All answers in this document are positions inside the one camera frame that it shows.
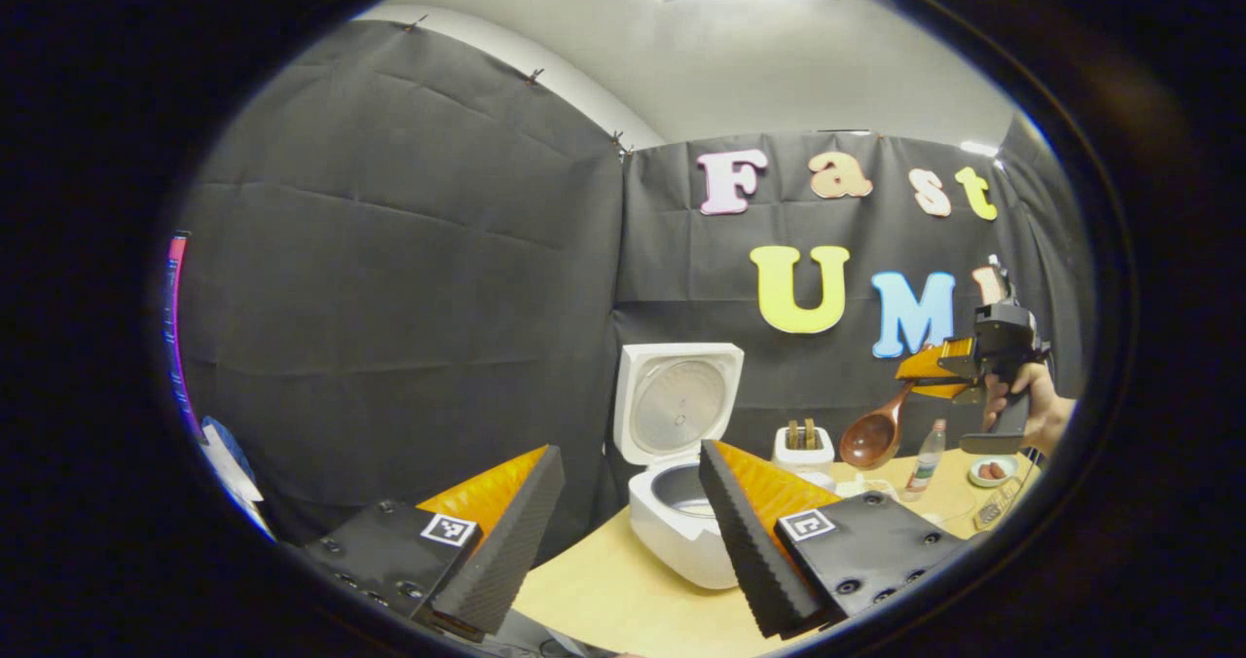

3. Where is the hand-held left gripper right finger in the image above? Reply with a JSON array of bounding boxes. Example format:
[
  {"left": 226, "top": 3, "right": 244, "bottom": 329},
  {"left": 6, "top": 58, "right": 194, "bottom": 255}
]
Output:
[{"left": 698, "top": 439, "right": 974, "bottom": 640}]

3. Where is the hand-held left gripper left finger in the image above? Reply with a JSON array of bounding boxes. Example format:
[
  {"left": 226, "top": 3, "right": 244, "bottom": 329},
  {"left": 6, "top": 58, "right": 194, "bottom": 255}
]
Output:
[{"left": 304, "top": 445, "right": 566, "bottom": 637}]

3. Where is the white rice cooker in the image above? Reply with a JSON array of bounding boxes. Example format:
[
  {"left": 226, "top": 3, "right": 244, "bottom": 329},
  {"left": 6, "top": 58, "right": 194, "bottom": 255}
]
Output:
[{"left": 613, "top": 343, "right": 746, "bottom": 591}]

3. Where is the wooden spoon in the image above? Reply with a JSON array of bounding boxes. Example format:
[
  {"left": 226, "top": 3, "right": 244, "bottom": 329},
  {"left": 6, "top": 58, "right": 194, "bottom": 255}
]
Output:
[{"left": 839, "top": 381, "right": 916, "bottom": 471}]

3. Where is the clear plastic bottle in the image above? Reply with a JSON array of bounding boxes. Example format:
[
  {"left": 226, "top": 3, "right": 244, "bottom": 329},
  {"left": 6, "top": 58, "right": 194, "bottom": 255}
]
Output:
[{"left": 900, "top": 419, "right": 947, "bottom": 501}]

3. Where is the white toaster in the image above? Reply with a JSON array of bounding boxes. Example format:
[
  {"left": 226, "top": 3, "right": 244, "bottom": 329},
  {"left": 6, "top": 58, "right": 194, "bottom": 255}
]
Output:
[{"left": 772, "top": 419, "right": 836, "bottom": 479}]

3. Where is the white divided grain dish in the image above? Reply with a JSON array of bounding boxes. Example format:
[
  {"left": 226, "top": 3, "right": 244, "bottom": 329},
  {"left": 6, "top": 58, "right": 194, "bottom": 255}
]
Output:
[{"left": 835, "top": 478, "right": 901, "bottom": 503}]

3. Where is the black backdrop cloth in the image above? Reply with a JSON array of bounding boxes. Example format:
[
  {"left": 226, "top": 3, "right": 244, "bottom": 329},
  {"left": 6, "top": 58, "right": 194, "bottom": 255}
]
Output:
[{"left": 175, "top": 20, "right": 1091, "bottom": 562}]

